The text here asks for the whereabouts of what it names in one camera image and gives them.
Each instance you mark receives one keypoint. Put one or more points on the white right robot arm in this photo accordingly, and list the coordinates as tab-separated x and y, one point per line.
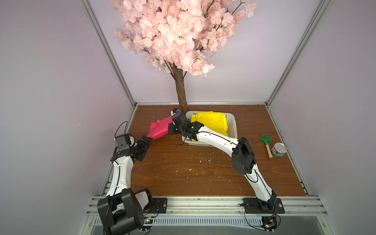
241	153

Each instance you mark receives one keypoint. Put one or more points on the aluminium front rail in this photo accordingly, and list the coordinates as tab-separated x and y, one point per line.
230	205

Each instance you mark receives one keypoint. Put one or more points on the controller board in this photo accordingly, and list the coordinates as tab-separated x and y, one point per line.
148	224
269	223

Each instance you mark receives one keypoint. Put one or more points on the round metal tin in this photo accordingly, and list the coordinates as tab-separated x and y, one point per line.
278	150

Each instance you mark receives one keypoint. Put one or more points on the right controller board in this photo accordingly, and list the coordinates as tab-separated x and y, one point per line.
269	223

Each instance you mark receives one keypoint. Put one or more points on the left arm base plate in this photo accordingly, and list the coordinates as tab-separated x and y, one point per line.
157	205

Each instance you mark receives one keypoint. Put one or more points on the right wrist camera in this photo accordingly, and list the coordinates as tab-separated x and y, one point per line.
175	110

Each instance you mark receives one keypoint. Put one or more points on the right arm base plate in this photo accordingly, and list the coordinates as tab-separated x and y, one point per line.
255	206

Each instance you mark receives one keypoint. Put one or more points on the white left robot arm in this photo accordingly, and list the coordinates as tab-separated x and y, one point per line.
122	210

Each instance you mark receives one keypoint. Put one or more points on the plain yellow raincoat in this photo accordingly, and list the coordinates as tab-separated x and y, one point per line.
213	120

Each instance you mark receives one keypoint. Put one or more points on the left controller board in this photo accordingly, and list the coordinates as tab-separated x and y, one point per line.
148	224

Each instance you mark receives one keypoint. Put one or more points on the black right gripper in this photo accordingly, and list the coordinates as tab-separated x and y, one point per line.
177	120

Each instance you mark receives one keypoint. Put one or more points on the green toy rake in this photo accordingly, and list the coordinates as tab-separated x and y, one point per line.
266	140

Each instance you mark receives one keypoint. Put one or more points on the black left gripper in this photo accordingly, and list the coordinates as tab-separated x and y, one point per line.
144	146

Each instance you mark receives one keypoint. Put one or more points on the white perforated plastic basket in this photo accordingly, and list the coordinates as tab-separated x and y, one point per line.
231	132

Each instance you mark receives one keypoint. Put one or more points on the pink cherry blossom tree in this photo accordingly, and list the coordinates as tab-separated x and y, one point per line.
177	36

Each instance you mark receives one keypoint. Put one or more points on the pink raincoat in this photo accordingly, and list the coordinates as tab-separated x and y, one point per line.
159	128

